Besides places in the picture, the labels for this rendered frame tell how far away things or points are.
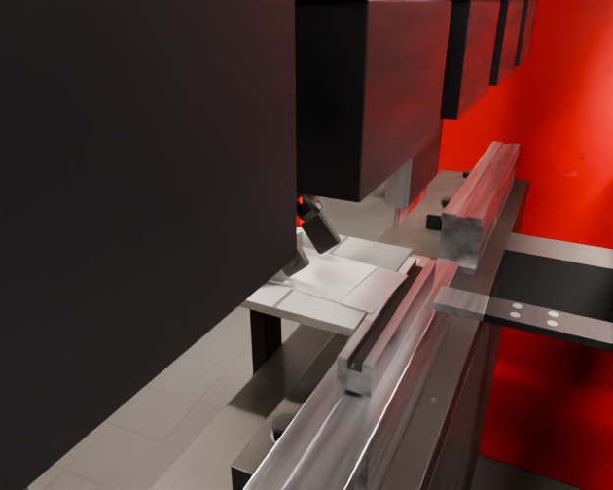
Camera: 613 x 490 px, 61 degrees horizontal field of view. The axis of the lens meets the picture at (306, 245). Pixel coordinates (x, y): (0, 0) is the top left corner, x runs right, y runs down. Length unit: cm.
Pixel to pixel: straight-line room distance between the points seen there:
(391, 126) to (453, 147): 110
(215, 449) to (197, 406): 138
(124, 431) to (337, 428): 151
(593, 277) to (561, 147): 46
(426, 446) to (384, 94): 38
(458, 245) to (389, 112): 60
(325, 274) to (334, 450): 20
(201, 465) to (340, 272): 22
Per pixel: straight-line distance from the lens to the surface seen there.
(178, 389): 200
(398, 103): 26
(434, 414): 57
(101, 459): 182
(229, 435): 54
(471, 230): 83
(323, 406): 42
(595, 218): 137
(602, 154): 133
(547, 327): 49
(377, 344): 44
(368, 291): 51
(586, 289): 96
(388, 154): 26
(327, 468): 38
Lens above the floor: 125
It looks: 25 degrees down
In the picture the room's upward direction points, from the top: straight up
